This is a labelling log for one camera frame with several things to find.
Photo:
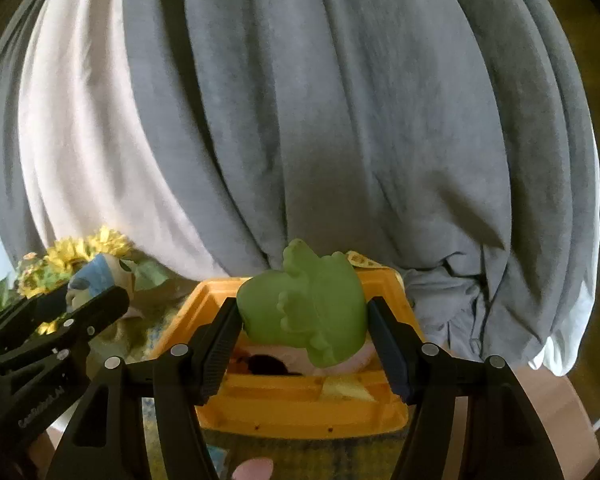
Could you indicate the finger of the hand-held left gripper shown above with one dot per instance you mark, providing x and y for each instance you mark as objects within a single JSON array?
[
  {"x": 97, "y": 310},
  {"x": 30, "y": 312}
]

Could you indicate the pink ball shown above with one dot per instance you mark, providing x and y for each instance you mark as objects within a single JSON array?
[{"x": 252, "y": 470}]

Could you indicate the blue plush doll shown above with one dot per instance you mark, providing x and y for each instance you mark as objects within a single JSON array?
[{"x": 97, "y": 270}]

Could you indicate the white sheer curtain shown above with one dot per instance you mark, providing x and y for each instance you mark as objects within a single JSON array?
[{"x": 570, "y": 355}]

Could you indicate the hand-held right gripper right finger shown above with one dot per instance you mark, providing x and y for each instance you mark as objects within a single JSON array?
[{"x": 387, "y": 355}]

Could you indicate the black mouse plush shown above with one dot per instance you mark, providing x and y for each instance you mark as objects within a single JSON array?
[{"x": 265, "y": 364}]

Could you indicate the green leafy plant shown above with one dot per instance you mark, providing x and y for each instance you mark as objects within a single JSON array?
[{"x": 0, "y": 291}]

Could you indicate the white and blue card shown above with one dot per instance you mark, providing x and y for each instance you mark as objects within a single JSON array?
[{"x": 219, "y": 461}]

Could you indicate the grey curtain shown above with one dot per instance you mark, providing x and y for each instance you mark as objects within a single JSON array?
[
  {"x": 330, "y": 110},
  {"x": 5, "y": 160}
]

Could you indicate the sunflower bouquet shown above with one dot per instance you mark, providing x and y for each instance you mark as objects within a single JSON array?
[{"x": 70, "y": 255}]

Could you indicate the green frog plush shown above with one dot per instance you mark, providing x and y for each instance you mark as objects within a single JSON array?
[{"x": 305, "y": 305}]

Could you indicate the yellow plaid woven blanket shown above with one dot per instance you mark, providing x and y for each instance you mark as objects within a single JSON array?
[{"x": 300, "y": 452}]

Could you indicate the pale pink curtain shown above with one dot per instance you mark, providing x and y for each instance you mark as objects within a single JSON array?
[{"x": 80, "y": 135}]

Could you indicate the yellow plastic crate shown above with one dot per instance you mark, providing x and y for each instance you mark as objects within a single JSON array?
[{"x": 300, "y": 410}]

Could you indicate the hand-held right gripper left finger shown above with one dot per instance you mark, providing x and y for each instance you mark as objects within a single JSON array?
[{"x": 220, "y": 355}]

